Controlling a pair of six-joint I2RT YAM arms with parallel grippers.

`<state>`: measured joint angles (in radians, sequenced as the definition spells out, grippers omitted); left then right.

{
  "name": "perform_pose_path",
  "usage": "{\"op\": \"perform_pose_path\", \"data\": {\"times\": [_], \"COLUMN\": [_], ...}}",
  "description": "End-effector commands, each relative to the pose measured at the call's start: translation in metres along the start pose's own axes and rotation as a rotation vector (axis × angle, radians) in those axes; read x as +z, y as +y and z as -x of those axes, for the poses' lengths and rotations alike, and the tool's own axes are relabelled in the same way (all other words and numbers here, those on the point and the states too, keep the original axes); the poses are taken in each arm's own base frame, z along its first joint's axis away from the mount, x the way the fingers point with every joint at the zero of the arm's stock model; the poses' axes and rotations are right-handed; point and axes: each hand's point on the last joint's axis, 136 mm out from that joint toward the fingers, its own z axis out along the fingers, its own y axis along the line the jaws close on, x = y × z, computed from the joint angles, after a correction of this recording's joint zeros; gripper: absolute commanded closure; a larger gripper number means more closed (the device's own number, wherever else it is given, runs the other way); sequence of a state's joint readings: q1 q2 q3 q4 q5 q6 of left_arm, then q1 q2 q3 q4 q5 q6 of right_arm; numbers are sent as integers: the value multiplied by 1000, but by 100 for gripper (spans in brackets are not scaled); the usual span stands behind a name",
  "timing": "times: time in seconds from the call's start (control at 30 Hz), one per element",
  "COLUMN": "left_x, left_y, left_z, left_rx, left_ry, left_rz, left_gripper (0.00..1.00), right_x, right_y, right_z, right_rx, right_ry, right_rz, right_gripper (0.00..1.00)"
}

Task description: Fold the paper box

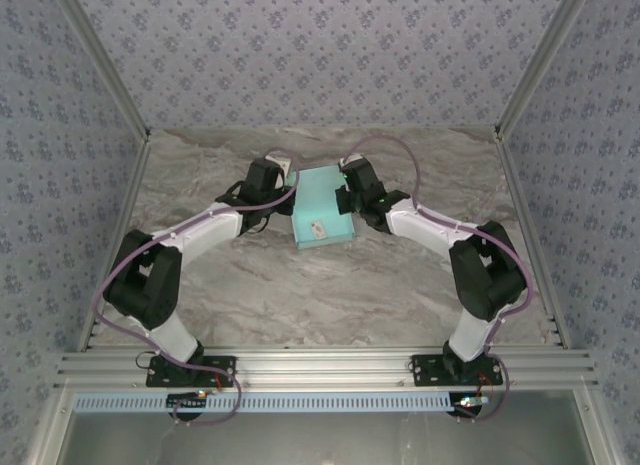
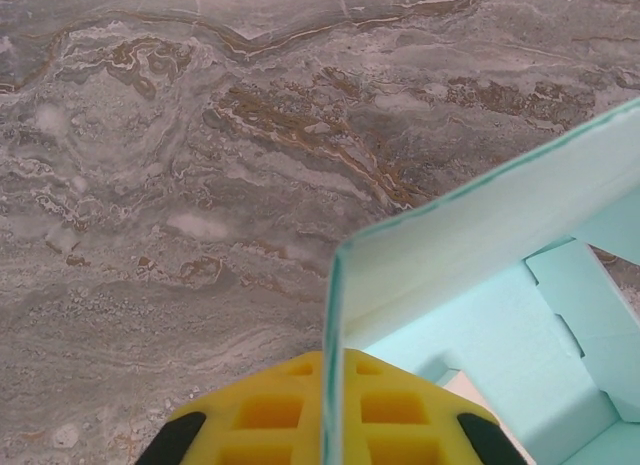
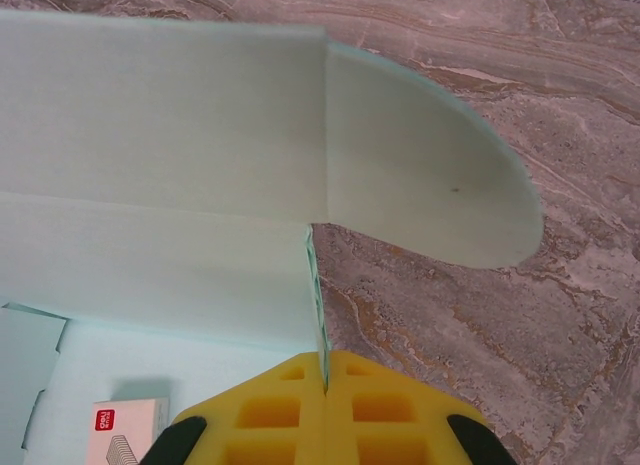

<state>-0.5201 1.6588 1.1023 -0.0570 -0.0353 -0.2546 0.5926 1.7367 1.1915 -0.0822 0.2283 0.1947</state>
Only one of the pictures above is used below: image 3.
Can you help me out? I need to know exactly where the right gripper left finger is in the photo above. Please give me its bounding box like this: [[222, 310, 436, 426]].
[[142, 352, 329, 465]]

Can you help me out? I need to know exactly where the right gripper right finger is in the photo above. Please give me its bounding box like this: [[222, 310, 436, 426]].
[[326, 349, 519, 465]]

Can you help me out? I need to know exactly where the small white tag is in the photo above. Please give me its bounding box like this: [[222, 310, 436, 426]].
[[84, 397, 174, 465]]

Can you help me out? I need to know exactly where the light blue paper box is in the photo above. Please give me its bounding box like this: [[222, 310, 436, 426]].
[[0, 8, 546, 465]]

